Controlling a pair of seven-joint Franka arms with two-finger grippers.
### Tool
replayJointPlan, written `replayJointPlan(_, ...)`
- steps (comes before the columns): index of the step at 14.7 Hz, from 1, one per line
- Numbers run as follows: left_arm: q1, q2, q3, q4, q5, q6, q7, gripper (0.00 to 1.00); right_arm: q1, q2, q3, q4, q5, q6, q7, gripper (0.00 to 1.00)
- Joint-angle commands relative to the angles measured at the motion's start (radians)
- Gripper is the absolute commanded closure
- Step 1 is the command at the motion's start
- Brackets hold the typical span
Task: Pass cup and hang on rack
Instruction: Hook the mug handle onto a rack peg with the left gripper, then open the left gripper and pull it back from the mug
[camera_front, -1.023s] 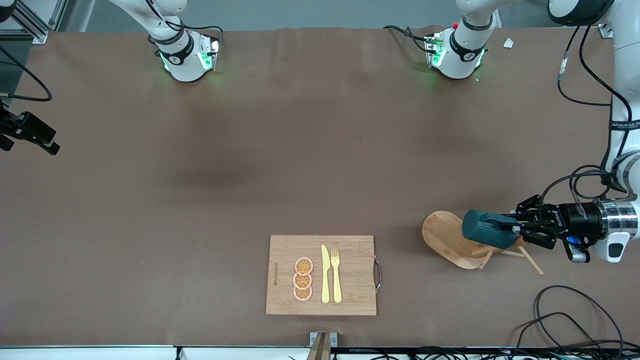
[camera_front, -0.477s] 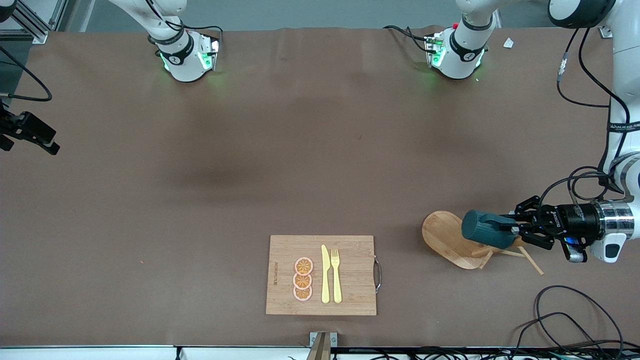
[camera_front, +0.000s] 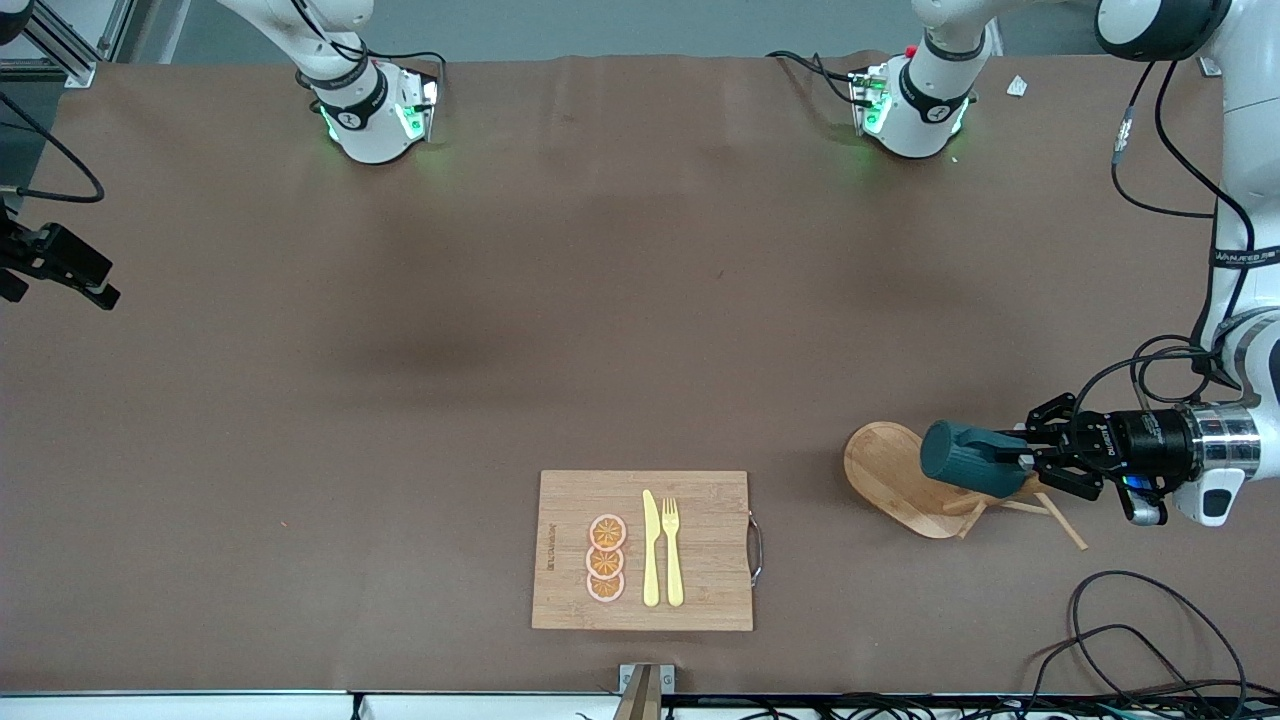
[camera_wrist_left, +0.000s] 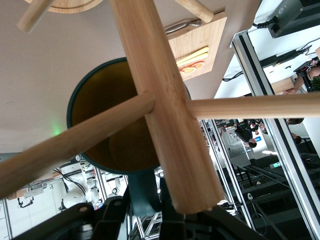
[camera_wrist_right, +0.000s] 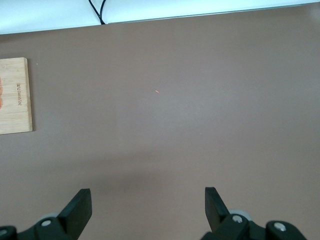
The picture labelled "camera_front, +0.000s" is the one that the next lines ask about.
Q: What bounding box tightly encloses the aluminium frame profile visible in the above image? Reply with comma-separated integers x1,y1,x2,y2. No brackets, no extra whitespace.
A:
0,0,136,89

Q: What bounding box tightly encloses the black left base cable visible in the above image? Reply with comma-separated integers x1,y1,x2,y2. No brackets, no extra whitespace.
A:
766,50,866,104

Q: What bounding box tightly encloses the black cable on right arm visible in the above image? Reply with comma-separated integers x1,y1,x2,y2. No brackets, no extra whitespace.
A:
0,93,106,204

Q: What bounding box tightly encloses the wooden cup rack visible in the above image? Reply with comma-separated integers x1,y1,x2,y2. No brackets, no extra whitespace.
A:
843,421,1089,551

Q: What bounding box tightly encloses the bamboo cutting board, metal handle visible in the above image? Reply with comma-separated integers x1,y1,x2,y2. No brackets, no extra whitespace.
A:
531,470,764,632

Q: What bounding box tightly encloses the black looped table cable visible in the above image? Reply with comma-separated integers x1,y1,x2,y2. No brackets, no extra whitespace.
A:
1068,570,1251,706
1028,624,1216,706

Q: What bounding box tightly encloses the teal cup with handle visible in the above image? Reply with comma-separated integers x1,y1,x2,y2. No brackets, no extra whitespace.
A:
920,419,1037,499

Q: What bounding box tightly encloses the black cable along table edge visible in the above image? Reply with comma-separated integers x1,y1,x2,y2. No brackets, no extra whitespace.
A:
680,693,1280,720

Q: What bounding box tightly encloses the yellow plastic knife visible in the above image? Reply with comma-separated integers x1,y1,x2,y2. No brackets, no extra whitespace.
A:
642,489,662,608

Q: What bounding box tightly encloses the yellow plastic fork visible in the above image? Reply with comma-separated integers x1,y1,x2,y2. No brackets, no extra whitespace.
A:
661,497,685,608

